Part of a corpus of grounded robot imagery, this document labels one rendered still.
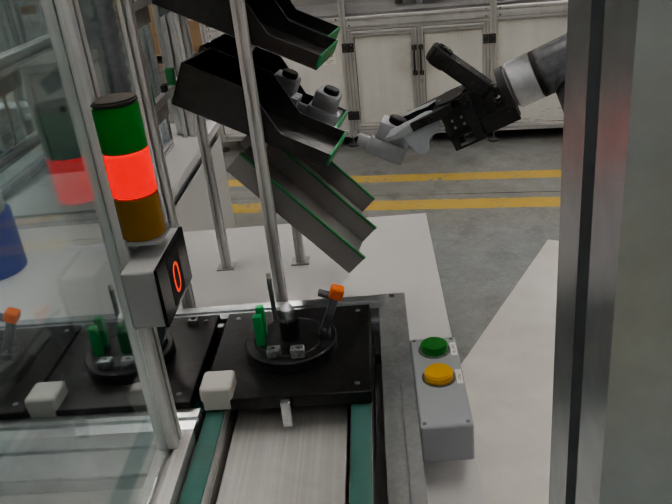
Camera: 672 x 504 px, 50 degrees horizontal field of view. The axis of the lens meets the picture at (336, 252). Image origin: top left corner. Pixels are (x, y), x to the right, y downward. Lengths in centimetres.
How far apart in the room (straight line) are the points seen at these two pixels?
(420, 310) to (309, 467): 51
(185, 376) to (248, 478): 20
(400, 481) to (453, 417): 13
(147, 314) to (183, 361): 32
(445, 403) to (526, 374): 26
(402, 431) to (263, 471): 19
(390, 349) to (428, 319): 27
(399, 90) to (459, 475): 427
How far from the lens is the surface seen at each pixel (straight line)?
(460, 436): 98
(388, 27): 505
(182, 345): 118
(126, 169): 80
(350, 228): 138
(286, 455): 101
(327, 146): 127
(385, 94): 516
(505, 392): 119
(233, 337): 117
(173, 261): 86
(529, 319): 137
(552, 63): 116
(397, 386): 104
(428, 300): 143
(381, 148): 122
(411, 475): 90
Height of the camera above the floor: 157
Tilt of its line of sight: 25 degrees down
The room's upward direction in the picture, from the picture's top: 6 degrees counter-clockwise
